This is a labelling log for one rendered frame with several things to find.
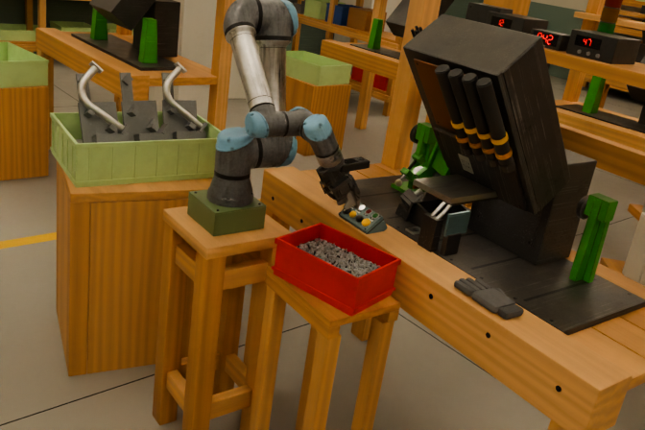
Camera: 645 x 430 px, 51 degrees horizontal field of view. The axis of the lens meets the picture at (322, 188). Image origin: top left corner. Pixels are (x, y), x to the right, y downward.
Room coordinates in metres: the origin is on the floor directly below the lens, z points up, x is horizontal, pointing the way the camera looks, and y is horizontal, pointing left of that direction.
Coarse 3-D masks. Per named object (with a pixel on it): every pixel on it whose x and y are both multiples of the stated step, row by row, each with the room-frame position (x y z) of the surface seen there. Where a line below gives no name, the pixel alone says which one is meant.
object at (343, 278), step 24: (288, 240) 1.85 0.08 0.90; (312, 240) 1.94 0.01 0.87; (336, 240) 1.93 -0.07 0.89; (288, 264) 1.78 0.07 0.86; (312, 264) 1.73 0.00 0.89; (336, 264) 1.77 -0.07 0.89; (360, 264) 1.80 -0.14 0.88; (384, 264) 1.82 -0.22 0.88; (312, 288) 1.72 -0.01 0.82; (336, 288) 1.67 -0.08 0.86; (360, 288) 1.65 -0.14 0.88; (384, 288) 1.75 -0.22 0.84
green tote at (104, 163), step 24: (72, 120) 2.64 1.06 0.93; (120, 120) 2.76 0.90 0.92; (72, 144) 2.30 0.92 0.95; (96, 144) 2.31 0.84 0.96; (120, 144) 2.36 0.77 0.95; (144, 144) 2.41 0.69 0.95; (168, 144) 2.47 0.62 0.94; (192, 144) 2.53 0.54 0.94; (72, 168) 2.30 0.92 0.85; (96, 168) 2.31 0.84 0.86; (120, 168) 2.36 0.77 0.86; (144, 168) 2.42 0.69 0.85; (168, 168) 2.47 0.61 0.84; (192, 168) 2.53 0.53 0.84
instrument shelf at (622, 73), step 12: (552, 60) 2.13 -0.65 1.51; (564, 60) 2.10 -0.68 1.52; (576, 60) 2.07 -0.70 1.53; (588, 60) 2.04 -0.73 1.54; (588, 72) 2.03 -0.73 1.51; (600, 72) 2.00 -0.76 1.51; (612, 72) 1.97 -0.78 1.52; (624, 72) 1.94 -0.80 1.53; (636, 72) 1.92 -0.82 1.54; (636, 84) 1.91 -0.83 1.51
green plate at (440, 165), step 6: (438, 144) 2.11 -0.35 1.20; (438, 150) 2.12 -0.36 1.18; (432, 156) 2.11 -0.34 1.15; (438, 156) 2.11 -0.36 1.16; (432, 162) 2.13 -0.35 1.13; (438, 162) 2.11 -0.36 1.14; (444, 162) 2.09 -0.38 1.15; (432, 168) 2.14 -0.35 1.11; (438, 168) 2.10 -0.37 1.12; (444, 168) 2.08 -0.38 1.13; (432, 174) 2.15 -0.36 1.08; (444, 174) 2.08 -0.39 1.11
